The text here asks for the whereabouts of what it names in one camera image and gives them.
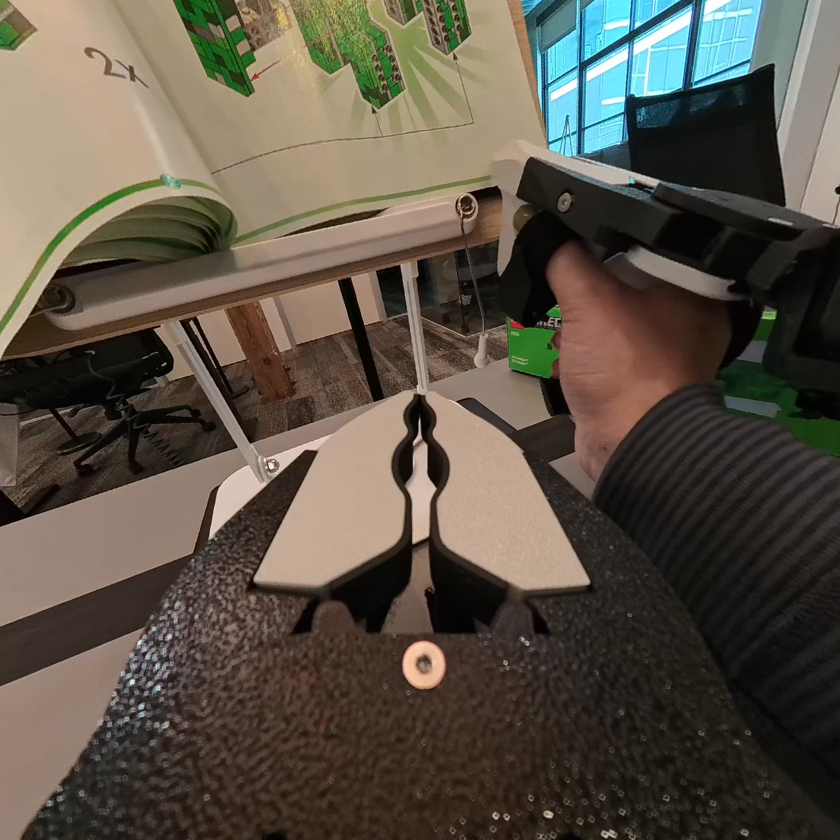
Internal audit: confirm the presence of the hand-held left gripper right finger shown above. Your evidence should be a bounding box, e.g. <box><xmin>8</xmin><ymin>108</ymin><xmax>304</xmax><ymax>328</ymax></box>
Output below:
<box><xmin>420</xmin><ymin>392</ymin><xmax>592</xmax><ymax>634</ymax></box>

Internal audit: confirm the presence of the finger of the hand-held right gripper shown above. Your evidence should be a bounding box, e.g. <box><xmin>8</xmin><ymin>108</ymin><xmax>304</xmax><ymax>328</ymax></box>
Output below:
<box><xmin>491</xmin><ymin>140</ymin><xmax>657</xmax><ymax>263</ymax></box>

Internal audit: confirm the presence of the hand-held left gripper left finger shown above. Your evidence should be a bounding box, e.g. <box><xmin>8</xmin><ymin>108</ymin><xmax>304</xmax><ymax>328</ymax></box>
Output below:
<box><xmin>252</xmin><ymin>392</ymin><xmax>424</xmax><ymax>631</ymax></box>

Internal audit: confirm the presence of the brick instruction booklet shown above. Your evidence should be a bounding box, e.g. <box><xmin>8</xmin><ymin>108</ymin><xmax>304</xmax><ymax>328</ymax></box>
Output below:
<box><xmin>0</xmin><ymin>0</ymin><xmax>549</xmax><ymax>355</ymax></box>

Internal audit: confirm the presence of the person's right forearm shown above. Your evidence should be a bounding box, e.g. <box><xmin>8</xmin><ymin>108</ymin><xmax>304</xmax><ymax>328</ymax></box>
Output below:
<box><xmin>592</xmin><ymin>382</ymin><xmax>840</xmax><ymax>834</ymax></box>

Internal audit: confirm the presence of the black desk leg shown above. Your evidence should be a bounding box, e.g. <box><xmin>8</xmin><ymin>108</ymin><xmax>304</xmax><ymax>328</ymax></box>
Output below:
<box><xmin>336</xmin><ymin>276</ymin><xmax>386</xmax><ymax>403</ymax></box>

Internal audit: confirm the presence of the person's right hand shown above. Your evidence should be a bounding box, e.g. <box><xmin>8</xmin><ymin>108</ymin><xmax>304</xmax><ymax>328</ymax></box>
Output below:
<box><xmin>548</xmin><ymin>239</ymin><xmax>732</xmax><ymax>483</ymax></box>

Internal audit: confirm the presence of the black mesh office chair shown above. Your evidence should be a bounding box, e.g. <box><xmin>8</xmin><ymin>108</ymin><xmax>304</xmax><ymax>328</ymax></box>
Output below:
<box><xmin>623</xmin><ymin>64</ymin><xmax>786</xmax><ymax>206</ymax></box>

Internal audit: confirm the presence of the green toy box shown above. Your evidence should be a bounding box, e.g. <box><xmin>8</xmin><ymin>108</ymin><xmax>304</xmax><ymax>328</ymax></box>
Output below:
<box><xmin>505</xmin><ymin>303</ymin><xmax>840</xmax><ymax>457</ymax></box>

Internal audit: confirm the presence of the white base book stand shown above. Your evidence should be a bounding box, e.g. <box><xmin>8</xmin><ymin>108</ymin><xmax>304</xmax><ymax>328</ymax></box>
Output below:
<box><xmin>0</xmin><ymin>0</ymin><xmax>549</xmax><ymax>546</ymax></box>

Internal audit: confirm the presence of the black wheeled office chair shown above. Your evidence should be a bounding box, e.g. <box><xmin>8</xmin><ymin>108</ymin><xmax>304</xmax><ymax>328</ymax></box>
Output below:
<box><xmin>0</xmin><ymin>327</ymin><xmax>217</xmax><ymax>478</ymax></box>

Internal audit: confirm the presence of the thin cord with white tip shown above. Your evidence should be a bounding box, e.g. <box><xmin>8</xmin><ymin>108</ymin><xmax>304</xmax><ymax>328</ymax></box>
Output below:
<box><xmin>455</xmin><ymin>193</ymin><xmax>494</xmax><ymax>368</ymax></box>

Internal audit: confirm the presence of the wooden post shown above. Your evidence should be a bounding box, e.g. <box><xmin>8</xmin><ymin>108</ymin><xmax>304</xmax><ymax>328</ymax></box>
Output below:
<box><xmin>225</xmin><ymin>298</ymin><xmax>298</xmax><ymax>403</ymax></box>

